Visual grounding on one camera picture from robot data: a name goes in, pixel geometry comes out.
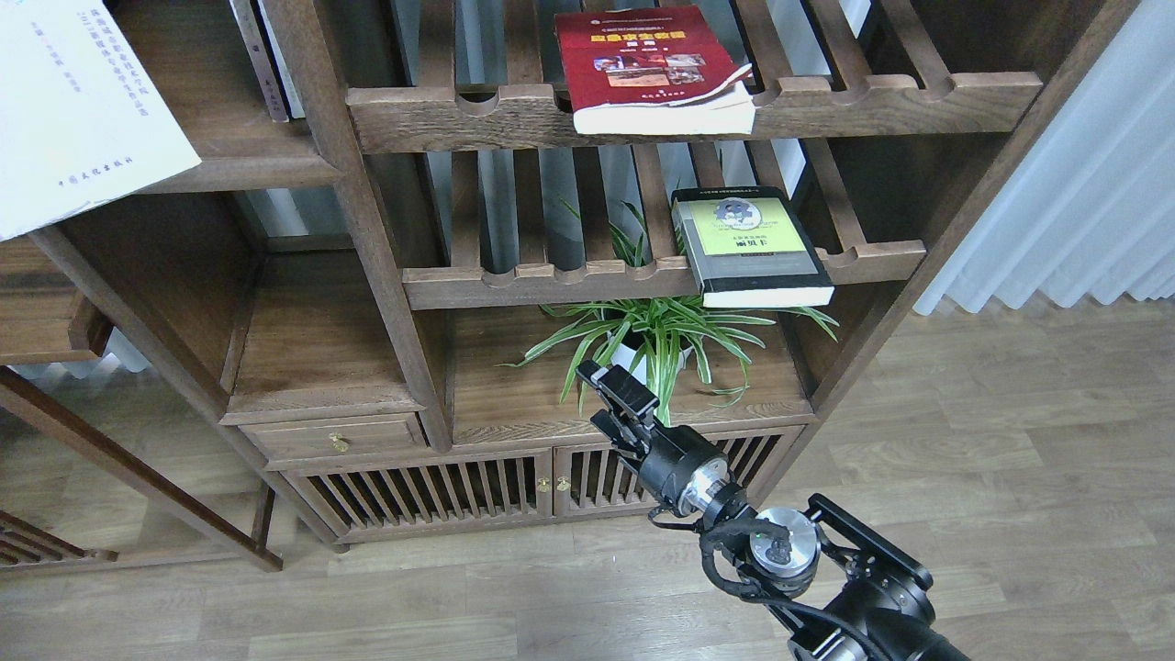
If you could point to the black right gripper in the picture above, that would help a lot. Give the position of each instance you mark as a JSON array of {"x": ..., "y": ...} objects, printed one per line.
[{"x": 675, "y": 464}]

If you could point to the pale lilac white book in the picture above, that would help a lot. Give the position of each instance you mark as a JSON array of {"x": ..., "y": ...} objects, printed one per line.
[{"x": 82, "y": 124}]

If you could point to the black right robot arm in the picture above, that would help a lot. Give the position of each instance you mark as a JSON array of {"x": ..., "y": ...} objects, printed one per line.
[{"x": 843, "y": 591}]

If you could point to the white plant pot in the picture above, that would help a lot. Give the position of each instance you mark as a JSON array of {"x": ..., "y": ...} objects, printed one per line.
[{"x": 625, "y": 352}]

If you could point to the green and black book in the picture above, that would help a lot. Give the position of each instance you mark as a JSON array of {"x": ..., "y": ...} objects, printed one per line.
[{"x": 746, "y": 249}]

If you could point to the dark wooden bookshelf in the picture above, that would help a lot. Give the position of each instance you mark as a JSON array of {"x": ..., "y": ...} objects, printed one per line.
[{"x": 375, "y": 268}]

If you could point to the brass drawer knob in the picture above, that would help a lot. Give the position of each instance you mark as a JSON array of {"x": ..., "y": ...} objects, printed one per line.
[{"x": 339, "y": 443}]

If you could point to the red cover book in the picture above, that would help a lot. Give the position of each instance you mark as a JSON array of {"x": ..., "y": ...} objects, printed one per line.
[{"x": 651, "y": 71}]

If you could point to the white blue upright book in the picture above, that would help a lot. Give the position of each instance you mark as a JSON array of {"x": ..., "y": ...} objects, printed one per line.
[{"x": 291, "y": 96}]

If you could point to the white sheer curtain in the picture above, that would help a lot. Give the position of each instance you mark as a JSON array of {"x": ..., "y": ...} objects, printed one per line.
[{"x": 1090, "y": 211}]

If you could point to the grey upright book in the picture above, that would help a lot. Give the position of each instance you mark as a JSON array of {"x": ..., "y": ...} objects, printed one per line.
[{"x": 247, "y": 15}]

